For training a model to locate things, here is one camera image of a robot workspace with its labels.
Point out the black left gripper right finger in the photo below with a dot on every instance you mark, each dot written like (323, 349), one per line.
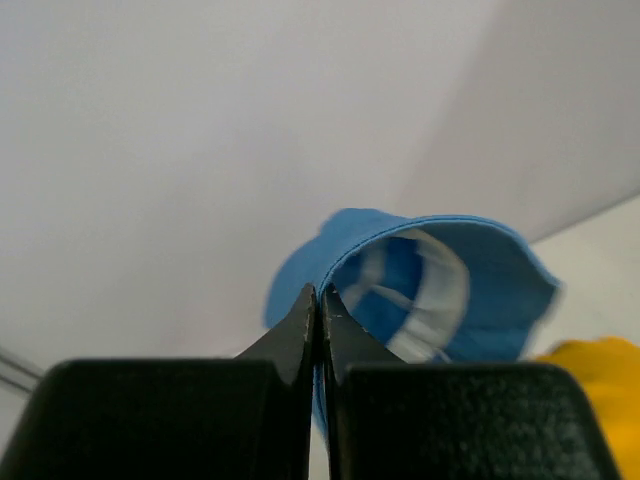
(388, 419)

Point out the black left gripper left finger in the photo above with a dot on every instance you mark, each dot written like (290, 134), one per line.
(246, 417)

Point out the light blue bucket hat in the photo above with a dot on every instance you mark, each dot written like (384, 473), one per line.
(434, 289)

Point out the yellow bucket hat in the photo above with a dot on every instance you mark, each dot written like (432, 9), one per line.
(608, 371)

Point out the aluminium frame post left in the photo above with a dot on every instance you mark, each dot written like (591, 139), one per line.
(17, 374)

